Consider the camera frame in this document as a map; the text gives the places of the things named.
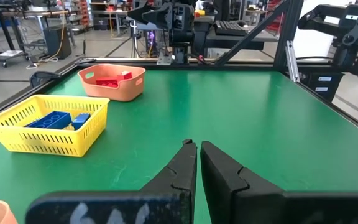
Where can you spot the large red toy brick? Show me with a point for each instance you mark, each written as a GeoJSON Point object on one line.
{"type": "Point", "coordinates": [107, 82]}

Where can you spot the dark desk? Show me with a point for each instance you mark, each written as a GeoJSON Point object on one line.
{"type": "Point", "coordinates": [244, 42]}

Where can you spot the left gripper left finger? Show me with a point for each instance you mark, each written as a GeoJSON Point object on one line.
{"type": "Point", "coordinates": [179, 183]}

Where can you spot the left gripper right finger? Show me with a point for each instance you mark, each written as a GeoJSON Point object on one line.
{"type": "Point", "coordinates": [225, 186]}

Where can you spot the yellow slotted plastic basket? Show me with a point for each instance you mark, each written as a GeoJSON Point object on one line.
{"type": "Point", "coordinates": [48, 143]}

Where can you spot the shelf with red bins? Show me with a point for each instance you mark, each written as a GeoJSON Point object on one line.
{"type": "Point", "coordinates": [84, 14]}

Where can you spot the silver metal bracket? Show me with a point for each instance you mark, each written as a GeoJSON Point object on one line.
{"type": "Point", "coordinates": [164, 58]}

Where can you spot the green table mat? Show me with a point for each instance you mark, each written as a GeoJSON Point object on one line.
{"type": "Point", "coordinates": [228, 118]}

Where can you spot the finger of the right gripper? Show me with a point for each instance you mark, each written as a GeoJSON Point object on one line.
{"type": "Point", "coordinates": [137, 14]}
{"type": "Point", "coordinates": [155, 18]}

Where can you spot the silver aluminium strip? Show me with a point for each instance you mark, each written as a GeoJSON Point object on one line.
{"type": "Point", "coordinates": [292, 62]}

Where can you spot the black-legged work desk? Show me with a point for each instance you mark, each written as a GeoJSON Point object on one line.
{"type": "Point", "coordinates": [5, 14]}

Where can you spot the black keyboard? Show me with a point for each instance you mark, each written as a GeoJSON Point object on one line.
{"type": "Point", "coordinates": [230, 28]}

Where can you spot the black labelled control box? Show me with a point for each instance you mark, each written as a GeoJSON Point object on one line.
{"type": "Point", "coordinates": [309, 77]}
{"type": "Point", "coordinates": [331, 93]}

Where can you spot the computer tower with purple light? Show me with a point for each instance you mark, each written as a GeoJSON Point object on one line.
{"type": "Point", "coordinates": [151, 42]}

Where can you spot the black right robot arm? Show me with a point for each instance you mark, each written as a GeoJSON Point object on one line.
{"type": "Point", "coordinates": [180, 46]}

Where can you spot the orange plastic bin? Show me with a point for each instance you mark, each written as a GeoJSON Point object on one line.
{"type": "Point", "coordinates": [117, 91]}

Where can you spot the black aluminium table frame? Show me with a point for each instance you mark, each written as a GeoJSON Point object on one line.
{"type": "Point", "coordinates": [287, 31]}

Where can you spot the black chair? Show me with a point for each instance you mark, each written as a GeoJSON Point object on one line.
{"type": "Point", "coordinates": [43, 77]}

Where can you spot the black computer tower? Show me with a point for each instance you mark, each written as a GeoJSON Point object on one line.
{"type": "Point", "coordinates": [57, 42]}

